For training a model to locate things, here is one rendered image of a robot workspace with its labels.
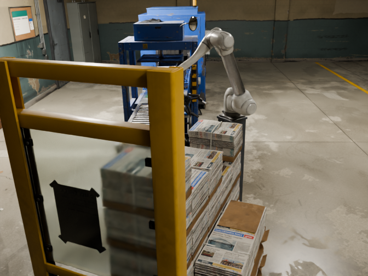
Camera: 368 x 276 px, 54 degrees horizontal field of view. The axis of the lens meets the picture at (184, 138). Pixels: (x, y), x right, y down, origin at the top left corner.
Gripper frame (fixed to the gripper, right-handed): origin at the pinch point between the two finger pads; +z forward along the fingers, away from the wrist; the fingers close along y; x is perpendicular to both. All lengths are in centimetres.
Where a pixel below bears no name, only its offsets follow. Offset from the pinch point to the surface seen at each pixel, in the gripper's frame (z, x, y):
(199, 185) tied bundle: 36, 93, -1
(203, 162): 29, 67, -1
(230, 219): 65, 56, 34
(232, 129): 30.1, 1.7, -0.6
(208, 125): 11.5, -0.5, 8.9
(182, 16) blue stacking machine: -169, -355, 28
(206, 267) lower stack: 64, 105, 36
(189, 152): 16, 56, 6
